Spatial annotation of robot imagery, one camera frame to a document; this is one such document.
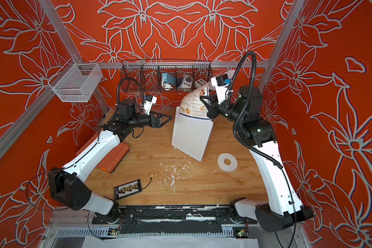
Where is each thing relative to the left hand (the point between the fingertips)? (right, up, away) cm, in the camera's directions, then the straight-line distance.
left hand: (167, 115), depth 73 cm
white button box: (+18, +22, +22) cm, 36 cm away
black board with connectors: (-22, -39, +7) cm, 45 cm away
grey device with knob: (+10, +22, +18) cm, 30 cm away
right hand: (+14, +6, -17) cm, 22 cm away
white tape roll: (+34, -30, +15) cm, 48 cm away
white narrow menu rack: (+11, -9, -6) cm, 16 cm away
